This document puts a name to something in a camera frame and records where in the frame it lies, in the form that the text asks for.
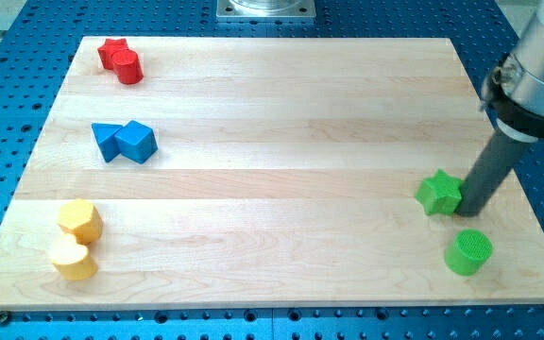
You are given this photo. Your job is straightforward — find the blue cube block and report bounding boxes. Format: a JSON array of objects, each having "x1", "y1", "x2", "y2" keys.
[{"x1": 114, "y1": 120, "x2": 158, "y2": 163}]

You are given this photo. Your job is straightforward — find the yellow hexagon block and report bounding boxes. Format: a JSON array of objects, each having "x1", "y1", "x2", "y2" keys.
[{"x1": 58, "y1": 198, "x2": 103, "y2": 245}]

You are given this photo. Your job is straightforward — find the blue triangle block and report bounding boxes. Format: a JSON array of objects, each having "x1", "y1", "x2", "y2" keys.
[{"x1": 91, "y1": 123, "x2": 123, "y2": 162}]

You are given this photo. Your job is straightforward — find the red cylinder block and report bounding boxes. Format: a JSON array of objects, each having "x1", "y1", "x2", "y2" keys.
[{"x1": 111, "y1": 49, "x2": 144, "y2": 85}]

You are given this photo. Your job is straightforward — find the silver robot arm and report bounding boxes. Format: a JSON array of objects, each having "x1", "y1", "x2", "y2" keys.
[{"x1": 482, "y1": 1, "x2": 544, "y2": 143}]

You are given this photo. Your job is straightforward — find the green cylinder block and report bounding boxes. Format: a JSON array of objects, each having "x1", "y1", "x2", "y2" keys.
[{"x1": 444, "y1": 229, "x2": 493, "y2": 276}]

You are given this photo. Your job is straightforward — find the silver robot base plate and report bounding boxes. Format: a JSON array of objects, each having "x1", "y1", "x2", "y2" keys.
[{"x1": 216, "y1": 0, "x2": 316, "y2": 19}]

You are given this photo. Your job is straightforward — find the green star block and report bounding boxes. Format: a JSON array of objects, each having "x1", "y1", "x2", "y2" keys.
[{"x1": 415, "y1": 169, "x2": 463, "y2": 215}]

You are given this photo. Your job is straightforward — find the light wooden board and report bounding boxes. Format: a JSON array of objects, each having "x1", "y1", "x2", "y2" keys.
[{"x1": 0, "y1": 36, "x2": 544, "y2": 311}]

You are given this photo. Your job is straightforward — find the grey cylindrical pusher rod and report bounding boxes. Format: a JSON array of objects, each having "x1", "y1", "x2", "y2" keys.
[{"x1": 455, "y1": 129, "x2": 530, "y2": 217}]

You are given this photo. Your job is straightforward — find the red star block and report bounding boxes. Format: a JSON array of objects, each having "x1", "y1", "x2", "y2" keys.
[{"x1": 97, "y1": 38, "x2": 128, "y2": 70}]

